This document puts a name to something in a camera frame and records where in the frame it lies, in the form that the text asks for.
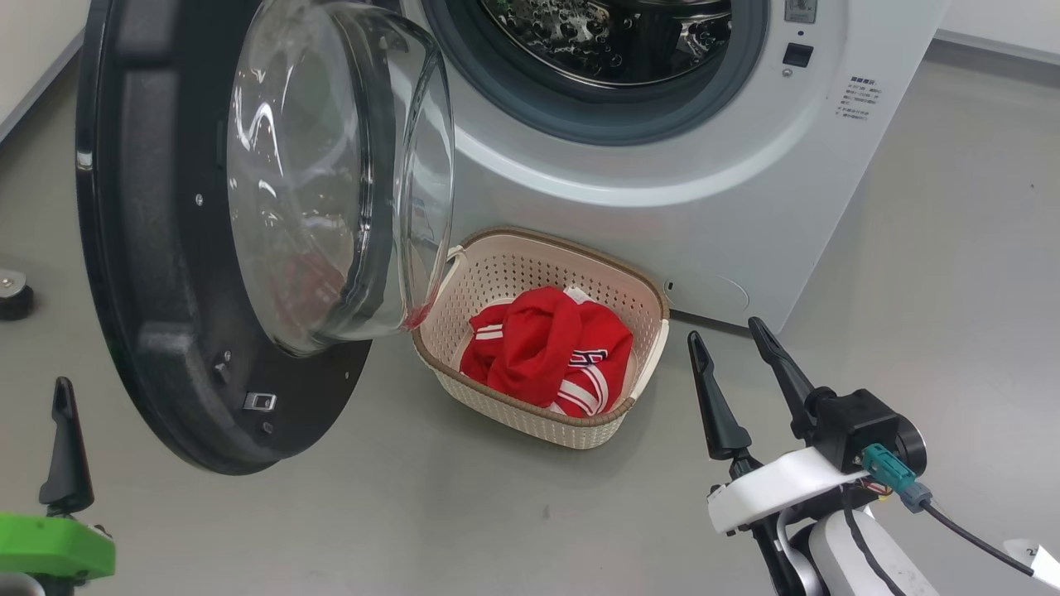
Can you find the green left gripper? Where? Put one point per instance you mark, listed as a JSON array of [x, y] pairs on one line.
[[50, 546]]

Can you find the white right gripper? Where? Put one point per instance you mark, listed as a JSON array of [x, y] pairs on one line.
[[778, 488]]

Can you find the red white striped garment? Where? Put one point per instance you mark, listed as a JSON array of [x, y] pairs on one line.
[[538, 348]]

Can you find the black round washing machine door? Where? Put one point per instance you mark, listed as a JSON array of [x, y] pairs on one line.
[[166, 248]]

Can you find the white washing machine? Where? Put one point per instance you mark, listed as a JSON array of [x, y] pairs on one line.
[[745, 215]]

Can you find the cream perforated laundry basket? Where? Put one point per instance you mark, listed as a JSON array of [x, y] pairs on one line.
[[497, 273]]

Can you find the steel washing machine drum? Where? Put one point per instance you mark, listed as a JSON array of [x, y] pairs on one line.
[[604, 41]]

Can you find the black caster wheel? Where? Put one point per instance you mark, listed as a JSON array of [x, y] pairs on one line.
[[15, 298]]

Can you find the small printed text sticker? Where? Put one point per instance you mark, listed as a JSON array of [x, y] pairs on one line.
[[858, 98]]

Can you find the grey warning sticker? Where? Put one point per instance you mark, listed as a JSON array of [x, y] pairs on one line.
[[801, 10]]

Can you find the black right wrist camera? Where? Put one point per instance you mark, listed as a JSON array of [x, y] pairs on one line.
[[861, 422]]

